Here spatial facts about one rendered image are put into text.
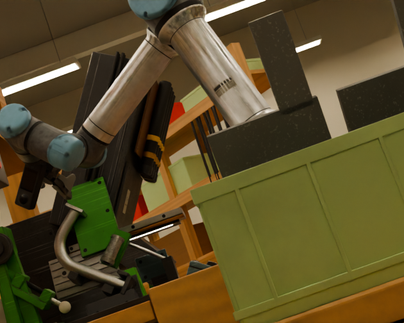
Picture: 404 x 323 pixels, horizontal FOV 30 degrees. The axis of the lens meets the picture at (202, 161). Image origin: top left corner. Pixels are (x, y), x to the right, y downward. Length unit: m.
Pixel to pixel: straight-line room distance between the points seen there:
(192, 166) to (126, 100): 3.56
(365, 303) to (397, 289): 0.03
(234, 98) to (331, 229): 0.65
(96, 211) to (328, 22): 9.72
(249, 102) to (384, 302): 0.74
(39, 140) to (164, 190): 3.86
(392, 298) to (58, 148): 0.98
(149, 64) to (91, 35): 7.91
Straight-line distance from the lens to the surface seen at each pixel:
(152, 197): 5.58
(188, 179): 5.20
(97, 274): 2.00
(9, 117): 1.66
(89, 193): 2.12
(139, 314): 1.42
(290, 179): 0.86
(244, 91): 1.46
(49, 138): 1.62
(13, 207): 2.95
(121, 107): 1.70
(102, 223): 2.08
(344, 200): 0.86
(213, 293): 1.40
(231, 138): 0.97
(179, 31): 1.52
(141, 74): 1.69
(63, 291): 2.07
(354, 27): 11.63
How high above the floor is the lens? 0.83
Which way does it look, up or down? 11 degrees up
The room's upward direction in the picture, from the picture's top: 20 degrees counter-clockwise
